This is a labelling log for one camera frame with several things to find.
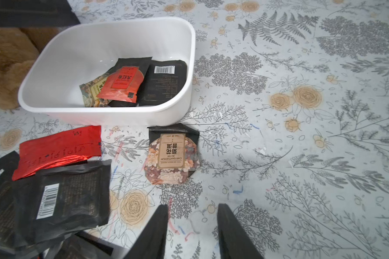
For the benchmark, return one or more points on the floral label black tea bag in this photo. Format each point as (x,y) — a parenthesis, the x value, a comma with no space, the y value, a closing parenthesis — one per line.
(172,155)

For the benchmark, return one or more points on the black tea bag pile left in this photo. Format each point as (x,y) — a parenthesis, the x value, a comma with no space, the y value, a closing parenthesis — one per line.
(8,164)

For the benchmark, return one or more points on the black barcode tea bag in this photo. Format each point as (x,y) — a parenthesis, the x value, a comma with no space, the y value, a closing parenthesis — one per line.
(60,201)
(163,81)

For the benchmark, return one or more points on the red foil tea bag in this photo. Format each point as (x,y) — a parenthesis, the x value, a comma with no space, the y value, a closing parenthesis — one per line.
(59,149)

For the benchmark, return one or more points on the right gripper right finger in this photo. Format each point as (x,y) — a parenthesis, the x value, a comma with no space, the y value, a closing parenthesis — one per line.
(233,240)

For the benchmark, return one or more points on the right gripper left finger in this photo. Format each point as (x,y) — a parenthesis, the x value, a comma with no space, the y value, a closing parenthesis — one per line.
(152,240)

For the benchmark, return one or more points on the red label black tea bag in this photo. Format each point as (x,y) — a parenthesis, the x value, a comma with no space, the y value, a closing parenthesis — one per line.
(124,81)

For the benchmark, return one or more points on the yellow label tea bag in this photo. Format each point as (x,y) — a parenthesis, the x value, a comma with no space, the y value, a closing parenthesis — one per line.
(93,88)

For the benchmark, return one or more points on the brown teddy bear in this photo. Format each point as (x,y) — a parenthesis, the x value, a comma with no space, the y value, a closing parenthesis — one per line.
(19,49)

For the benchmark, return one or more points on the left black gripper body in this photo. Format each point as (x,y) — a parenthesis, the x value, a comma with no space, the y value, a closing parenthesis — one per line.
(36,13)

